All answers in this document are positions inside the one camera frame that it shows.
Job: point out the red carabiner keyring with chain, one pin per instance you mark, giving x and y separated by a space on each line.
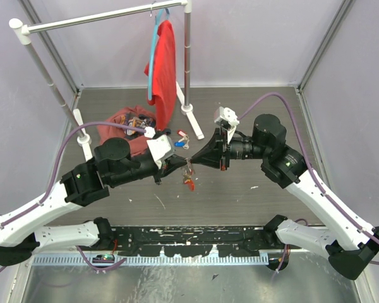
188 172

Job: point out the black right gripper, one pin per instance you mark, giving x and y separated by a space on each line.
211 154

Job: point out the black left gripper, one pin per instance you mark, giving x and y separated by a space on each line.
174 162

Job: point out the red hanging t-shirt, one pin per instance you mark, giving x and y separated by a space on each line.
164 76

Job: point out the key with red tag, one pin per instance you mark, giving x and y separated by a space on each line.
183 134

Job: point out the small circuit board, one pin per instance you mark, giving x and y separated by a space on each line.
104 258

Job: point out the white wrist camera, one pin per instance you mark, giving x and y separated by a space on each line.
228 120
160 145

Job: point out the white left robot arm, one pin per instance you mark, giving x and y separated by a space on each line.
25 231

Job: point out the perforated cable duct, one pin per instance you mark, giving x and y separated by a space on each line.
213 259

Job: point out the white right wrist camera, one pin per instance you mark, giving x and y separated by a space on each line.
228 120

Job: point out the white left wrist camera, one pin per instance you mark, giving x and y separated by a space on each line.
160 145

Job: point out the key with blue tag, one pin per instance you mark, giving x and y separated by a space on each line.
182 144

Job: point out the blue clothes hanger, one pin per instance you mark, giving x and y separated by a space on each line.
164 13

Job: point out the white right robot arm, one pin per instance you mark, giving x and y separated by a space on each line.
348 243

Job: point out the white metal clothes rack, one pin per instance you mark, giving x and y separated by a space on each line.
111 48

